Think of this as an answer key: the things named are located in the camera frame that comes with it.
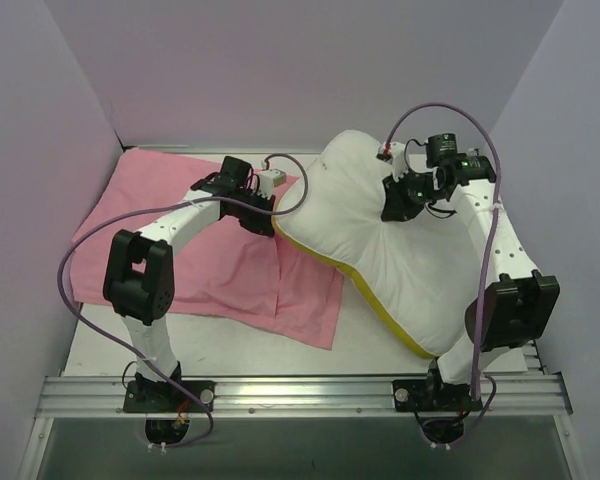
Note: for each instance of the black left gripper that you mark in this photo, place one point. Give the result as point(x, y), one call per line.
point(256, 220)

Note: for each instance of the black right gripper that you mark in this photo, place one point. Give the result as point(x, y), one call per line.
point(397, 201)

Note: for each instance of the pink fabric pillowcase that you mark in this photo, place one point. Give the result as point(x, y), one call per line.
point(226, 271)

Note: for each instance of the white pillow yellow edge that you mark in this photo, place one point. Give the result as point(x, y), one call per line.
point(418, 276)

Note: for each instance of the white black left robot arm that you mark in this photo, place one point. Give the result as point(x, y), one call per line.
point(140, 280)

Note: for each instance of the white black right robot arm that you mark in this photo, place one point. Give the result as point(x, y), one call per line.
point(515, 300)

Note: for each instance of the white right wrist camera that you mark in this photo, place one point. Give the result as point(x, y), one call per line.
point(395, 155)

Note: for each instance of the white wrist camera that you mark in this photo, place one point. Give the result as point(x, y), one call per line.
point(395, 155)
point(268, 181)

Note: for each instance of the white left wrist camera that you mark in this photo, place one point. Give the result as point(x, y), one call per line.
point(268, 181)

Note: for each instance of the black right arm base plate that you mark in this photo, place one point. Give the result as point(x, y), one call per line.
point(430, 396)

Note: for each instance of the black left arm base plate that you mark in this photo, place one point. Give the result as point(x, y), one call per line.
point(157, 397)

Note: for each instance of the aluminium right side rail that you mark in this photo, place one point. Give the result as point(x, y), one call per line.
point(533, 361)

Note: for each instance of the aluminium front frame rail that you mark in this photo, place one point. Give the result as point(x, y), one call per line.
point(309, 397)

